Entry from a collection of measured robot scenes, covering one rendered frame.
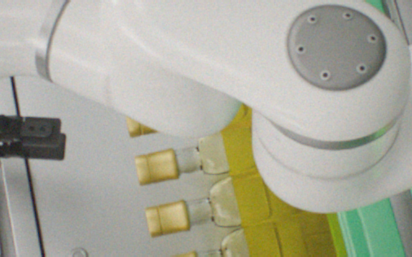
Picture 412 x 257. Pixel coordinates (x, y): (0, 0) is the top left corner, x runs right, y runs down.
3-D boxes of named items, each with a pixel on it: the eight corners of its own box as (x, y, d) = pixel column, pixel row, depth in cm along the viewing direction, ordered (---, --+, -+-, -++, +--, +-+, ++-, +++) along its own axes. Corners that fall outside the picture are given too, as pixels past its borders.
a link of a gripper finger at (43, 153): (8, 163, 117) (66, 167, 118) (4, 156, 114) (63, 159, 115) (10, 137, 118) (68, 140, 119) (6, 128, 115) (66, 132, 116)
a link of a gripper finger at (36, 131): (-3, 144, 110) (59, 148, 110) (-7, 136, 107) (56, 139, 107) (0, 116, 111) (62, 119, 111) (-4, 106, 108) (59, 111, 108)
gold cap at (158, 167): (172, 153, 114) (133, 160, 114) (172, 143, 111) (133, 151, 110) (179, 183, 113) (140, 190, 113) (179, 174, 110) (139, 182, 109)
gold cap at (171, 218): (183, 202, 113) (144, 211, 112) (183, 195, 109) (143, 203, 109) (190, 233, 112) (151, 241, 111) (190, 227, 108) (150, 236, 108)
